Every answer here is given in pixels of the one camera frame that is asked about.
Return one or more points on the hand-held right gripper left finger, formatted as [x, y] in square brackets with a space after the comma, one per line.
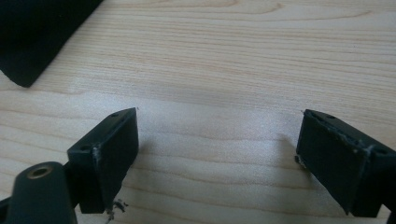
[107, 155]

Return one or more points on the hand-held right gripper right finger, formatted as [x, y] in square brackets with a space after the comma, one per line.
[339, 158]

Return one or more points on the black mat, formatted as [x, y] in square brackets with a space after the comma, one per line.
[34, 35]

